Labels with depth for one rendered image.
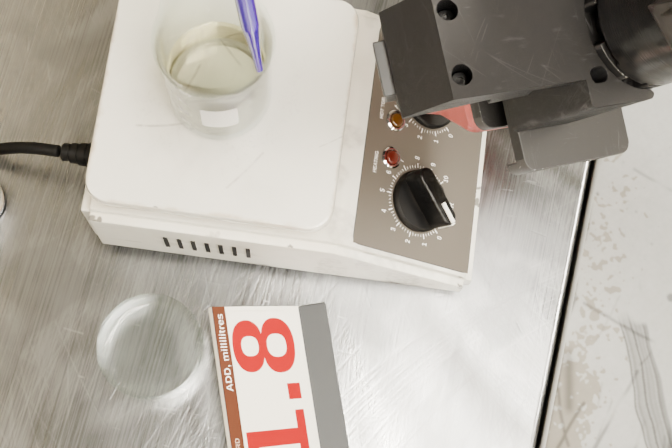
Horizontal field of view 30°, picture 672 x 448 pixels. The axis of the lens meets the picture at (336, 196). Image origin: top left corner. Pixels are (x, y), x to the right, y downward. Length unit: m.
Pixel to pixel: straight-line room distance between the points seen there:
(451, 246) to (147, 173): 0.16
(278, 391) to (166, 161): 0.13
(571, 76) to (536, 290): 0.21
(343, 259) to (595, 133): 0.14
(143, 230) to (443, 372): 0.18
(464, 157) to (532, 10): 0.18
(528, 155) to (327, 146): 0.11
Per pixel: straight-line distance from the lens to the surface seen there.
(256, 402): 0.64
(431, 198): 0.63
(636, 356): 0.70
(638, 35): 0.50
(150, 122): 0.61
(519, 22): 0.50
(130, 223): 0.62
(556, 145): 0.56
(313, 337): 0.67
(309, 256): 0.63
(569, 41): 0.51
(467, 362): 0.68
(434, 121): 0.65
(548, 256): 0.70
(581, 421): 0.69
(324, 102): 0.61
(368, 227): 0.62
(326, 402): 0.67
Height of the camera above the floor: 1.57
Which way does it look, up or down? 75 degrees down
